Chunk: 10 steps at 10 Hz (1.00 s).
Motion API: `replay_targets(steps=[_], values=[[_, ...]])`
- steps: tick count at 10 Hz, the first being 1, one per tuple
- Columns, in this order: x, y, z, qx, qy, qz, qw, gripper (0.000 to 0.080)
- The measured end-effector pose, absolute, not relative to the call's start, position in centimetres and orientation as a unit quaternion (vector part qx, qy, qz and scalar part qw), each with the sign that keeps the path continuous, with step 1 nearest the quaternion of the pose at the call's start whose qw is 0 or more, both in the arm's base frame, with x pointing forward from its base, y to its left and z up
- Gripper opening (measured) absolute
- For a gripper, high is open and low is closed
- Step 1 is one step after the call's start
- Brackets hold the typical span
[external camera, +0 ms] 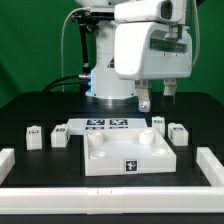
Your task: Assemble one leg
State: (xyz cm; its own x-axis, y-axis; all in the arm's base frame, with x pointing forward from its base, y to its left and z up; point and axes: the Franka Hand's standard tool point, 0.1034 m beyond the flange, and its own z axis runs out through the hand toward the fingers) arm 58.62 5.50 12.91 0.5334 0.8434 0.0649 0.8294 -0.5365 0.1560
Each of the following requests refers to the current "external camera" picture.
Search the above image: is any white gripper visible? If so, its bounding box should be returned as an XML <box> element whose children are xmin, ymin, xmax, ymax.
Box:
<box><xmin>114</xmin><ymin>22</ymin><xmax>192</xmax><ymax>112</ymax></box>

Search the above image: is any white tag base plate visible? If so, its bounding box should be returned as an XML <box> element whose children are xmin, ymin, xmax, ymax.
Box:
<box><xmin>67</xmin><ymin>118</ymin><xmax>147</xmax><ymax>135</ymax></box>

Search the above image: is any black cable bundle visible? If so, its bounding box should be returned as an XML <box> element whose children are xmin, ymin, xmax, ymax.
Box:
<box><xmin>41</xmin><ymin>74</ymin><xmax>92</xmax><ymax>93</ymax></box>

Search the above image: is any black camera on stand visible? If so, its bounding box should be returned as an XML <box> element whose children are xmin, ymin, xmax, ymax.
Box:
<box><xmin>71</xmin><ymin>7</ymin><xmax>114</xmax><ymax>68</ymax></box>

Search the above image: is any white U-shaped fence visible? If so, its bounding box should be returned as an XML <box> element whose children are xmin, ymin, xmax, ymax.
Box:
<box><xmin>0</xmin><ymin>147</ymin><xmax>224</xmax><ymax>214</ymax></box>

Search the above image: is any white cable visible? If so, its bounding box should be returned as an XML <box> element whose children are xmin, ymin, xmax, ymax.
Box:
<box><xmin>60</xmin><ymin>7</ymin><xmax>88</xmax><ymax>93</ymax></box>

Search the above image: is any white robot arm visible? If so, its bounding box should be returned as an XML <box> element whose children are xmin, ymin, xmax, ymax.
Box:
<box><xmin>75</xmin><ymin>0</ymin><xmax>198</xmax><ymax>112</ymax></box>

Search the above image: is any white square tabletop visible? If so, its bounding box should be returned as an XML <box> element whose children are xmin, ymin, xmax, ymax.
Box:
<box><xmin>84</xmin><ymin>128</ymin><xmax>177</xmax><ymax>176</ymax></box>

